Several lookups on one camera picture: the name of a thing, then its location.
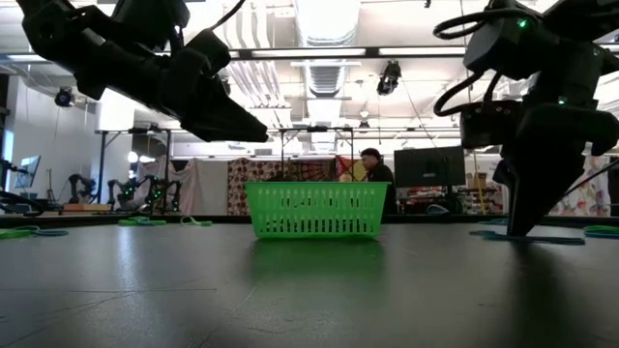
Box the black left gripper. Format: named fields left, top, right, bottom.
left=72, top=28, right=270, bottom=144

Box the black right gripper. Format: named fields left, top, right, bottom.
left=500, top=102, right=619, bottom=238

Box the blue rubber band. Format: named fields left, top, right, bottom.
left=468, top=228, right=586, bottom=247
left=14, top=224, right=70, bottom=238

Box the floral curtain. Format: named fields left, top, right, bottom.
left=548, top=154, right=611, bottom=218

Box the white cloth curtain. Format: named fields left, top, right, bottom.
left=137, top=158, right=229, bottom=217

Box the patterned brown curtain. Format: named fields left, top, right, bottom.
left=226, top=158, right=368, bottom=217

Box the black computer monitor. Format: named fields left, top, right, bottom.
left=394, top=145, right=467, bottom=214

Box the green plastic basket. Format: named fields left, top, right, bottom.
left=244, top=181, right=390, bottom=241

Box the person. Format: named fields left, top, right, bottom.
left=360, top=147, right=398, bottom=217

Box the black ceiling spotlight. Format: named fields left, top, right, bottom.
left=53, top=86, right=76, bottom=108

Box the orange flat board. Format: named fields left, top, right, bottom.
left=62, top=202, right=111, bottom=213

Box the small tilted monitor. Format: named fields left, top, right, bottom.
left=14, top=154, right=43, bottom=189

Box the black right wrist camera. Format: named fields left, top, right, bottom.
left=458, top=99, right=526, bottom=149

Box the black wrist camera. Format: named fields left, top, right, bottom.
left=458, top=99, right=526, bottom=149
left=110, top=0, right=192, bottom=49

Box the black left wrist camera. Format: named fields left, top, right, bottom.
left=110, top=0, right=192, bottom=49

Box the black background rig frame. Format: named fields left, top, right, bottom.
left=94, top=125, right=174, bottom=217

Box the black overhead camera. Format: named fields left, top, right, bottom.
left=376, top=60, right=403, bottom=97

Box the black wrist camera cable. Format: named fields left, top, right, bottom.
left=432, top=8, right=489, bottom=41

